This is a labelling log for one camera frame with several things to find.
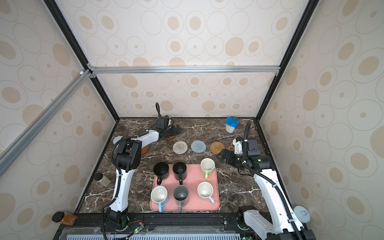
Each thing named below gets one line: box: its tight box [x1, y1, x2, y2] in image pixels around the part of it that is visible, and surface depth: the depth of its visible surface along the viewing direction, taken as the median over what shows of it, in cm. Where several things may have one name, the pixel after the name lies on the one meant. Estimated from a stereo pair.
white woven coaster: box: [172, 141, 188, 155], surface depth 105 cm
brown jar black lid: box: [52, 211, 78, 226], surface depth 70 cm
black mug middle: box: [172, 162, 188, 185], surface depth 86 cm
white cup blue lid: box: [225, 116, 240, 134], surface depth 108 cm
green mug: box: [200, 158, 216, 180], surface depth 87 cm
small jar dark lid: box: [93, 172, 111, 187], surface depth 82 cm
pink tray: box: [150, 164, 220, 211], surface depth 84 cm
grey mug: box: [173, 185, 190, 213], surface depth 76 cm
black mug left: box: [153, 162, 170, 186], surface depth 87 cm
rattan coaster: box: [209, 141, 226, 155], surface depth 105 cm
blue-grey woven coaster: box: [191, 140, 207, 154], surface depth 105 cm
